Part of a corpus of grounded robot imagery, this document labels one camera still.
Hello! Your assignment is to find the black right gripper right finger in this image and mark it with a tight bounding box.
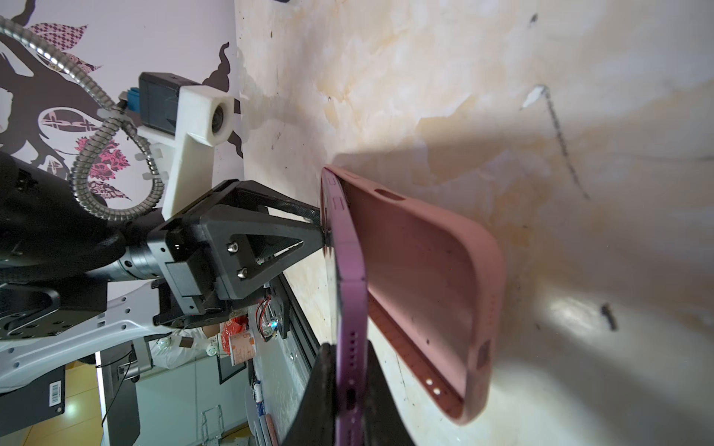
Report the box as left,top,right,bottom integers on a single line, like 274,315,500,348
364,341,415,446

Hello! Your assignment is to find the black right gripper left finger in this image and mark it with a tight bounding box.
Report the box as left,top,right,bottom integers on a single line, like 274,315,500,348
282,343,337,446

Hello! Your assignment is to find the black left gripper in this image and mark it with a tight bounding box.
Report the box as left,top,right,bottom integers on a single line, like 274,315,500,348
125,180,325,329

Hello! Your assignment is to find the purple edged smartphone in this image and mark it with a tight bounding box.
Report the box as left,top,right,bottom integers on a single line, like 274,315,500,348
321,167,368,445

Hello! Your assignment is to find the pink phone case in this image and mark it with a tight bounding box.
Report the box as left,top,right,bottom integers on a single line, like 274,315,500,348
324,165,506,425

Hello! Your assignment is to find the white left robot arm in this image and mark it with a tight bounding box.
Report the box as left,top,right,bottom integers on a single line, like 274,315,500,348
1,154,325,393

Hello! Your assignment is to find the left flexible metal conduit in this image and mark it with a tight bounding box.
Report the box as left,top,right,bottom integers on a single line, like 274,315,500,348
0,13,167,223

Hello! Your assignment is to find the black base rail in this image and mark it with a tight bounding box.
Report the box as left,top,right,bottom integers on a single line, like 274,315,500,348
248,275,319,445

